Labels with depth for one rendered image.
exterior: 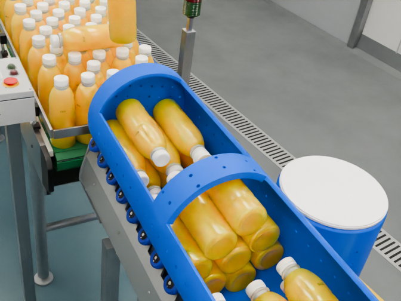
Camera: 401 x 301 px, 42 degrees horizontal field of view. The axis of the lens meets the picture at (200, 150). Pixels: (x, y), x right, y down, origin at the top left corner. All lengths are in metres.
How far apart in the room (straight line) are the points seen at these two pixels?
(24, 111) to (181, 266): 0.73
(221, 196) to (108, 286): 0.86
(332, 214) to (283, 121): 2.33
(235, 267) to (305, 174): 0.40
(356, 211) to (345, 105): 2.70
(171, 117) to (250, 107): 2.38
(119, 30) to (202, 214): 0.60
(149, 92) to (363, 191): 0.61
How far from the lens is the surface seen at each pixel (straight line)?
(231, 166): 1.03
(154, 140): 1.21
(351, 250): 1.34
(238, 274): 1.11
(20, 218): 1.86
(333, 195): 1.36
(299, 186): 1.35
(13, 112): 1.51
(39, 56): 1.73
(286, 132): 3.49
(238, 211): 0.99
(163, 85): 1.40
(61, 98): 1.50
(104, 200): 1.44
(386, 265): 2.80
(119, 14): 1.39
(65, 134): 1.55
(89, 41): 1.63
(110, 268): 1.74
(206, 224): 1.01
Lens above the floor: 1.85
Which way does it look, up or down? 36 degrees down
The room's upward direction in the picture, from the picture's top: 9 degrees clockwise
